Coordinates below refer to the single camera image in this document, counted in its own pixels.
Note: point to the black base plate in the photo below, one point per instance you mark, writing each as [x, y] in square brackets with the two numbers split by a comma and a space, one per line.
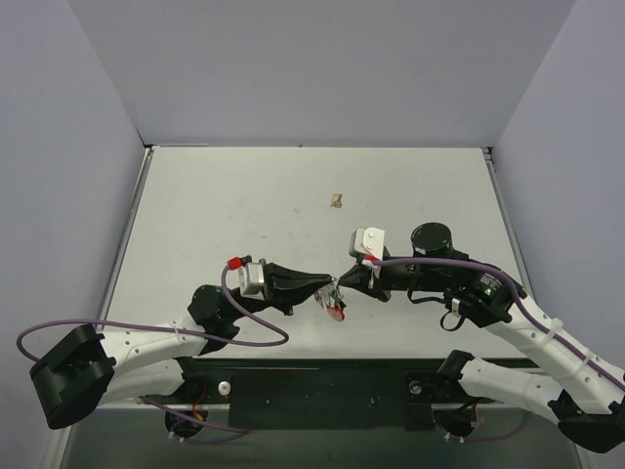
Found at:
[333, 394]

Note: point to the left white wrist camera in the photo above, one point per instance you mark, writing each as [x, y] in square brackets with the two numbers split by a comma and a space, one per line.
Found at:
[251, 275]

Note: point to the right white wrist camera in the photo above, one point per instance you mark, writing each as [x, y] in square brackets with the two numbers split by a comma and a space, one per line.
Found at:
[367, 243]

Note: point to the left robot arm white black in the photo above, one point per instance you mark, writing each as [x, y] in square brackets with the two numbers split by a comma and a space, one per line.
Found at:
[102, 361]

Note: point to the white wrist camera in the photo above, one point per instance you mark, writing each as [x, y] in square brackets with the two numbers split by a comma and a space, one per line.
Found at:
[251, 275]
[367, 243]

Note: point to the aluminium frame rail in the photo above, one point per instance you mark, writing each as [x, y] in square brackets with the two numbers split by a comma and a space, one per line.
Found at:
[477, 379]

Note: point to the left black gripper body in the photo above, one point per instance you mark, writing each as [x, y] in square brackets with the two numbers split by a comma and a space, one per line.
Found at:
[272, 286]

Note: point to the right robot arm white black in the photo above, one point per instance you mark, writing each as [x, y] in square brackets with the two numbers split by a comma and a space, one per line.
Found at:
[582, 394]

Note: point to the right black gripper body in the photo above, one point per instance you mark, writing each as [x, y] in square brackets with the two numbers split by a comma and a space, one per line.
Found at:
[377, 280]

